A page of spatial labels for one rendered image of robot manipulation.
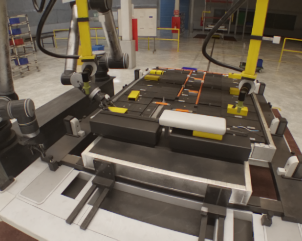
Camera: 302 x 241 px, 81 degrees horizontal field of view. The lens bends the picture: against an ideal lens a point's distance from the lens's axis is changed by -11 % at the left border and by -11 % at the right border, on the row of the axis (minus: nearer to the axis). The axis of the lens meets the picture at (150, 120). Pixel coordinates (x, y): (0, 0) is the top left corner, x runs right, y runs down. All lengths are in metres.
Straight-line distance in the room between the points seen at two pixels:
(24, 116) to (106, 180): 0.58
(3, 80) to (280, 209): 1.66
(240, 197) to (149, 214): 0.46
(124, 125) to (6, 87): 0.76
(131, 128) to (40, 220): 0.66
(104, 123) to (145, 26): 8.54
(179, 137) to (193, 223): 0.45
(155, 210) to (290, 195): 0.73
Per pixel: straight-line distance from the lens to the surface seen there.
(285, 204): 1.19
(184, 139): 1.05
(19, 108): 1.23
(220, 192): 0.98
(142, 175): 1.04
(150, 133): 1.09
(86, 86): 1.02
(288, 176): 1.35
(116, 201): 1.17
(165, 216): 1.10
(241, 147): 1.06
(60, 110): 1.95
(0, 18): 1.32
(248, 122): 1.53
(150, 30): 9.52
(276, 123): 1.69
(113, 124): 1.16
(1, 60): 1.35
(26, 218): 1.17
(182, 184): 1.01
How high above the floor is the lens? 1.68
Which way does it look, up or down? 29 degrees down
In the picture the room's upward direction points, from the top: straight up
